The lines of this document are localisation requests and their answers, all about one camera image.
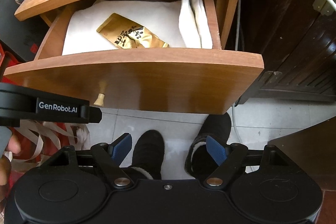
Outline wooden drawer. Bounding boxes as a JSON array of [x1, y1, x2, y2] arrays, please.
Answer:
[[5, 0, 264, 114]]

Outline gold foil tea packet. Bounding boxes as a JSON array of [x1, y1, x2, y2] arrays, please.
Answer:
[[96, 13, 169, 49]]

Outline person's left hand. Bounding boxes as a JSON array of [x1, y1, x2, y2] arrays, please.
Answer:
[[0, 134, 22, 187]]

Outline right black shoe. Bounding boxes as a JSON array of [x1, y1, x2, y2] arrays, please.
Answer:
[[184, 113, 233, 179]]

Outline black shoe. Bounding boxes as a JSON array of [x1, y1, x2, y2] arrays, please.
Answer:
[[124, 130, 165, 180], [184, 113, 233, 179]]

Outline left black shoe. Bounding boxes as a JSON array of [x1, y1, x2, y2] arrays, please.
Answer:
[[124, 130, 165, 180]]

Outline red gift bags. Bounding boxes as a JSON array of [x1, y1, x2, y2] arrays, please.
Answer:
[[0, 43, 90, 214]]

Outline black paper gift bag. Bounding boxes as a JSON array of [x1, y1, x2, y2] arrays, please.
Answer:
[[1, 0, 49, 61]]

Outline rolled white cloth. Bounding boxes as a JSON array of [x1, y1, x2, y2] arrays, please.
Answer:
[[178, 0, 213, 49]]

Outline white folded towel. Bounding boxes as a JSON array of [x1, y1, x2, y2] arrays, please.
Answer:
[[62, 0, 186, 55]]

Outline dark wooden cabinet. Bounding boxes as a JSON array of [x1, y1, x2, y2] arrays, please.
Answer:
[[239, 0, 335, 103]]

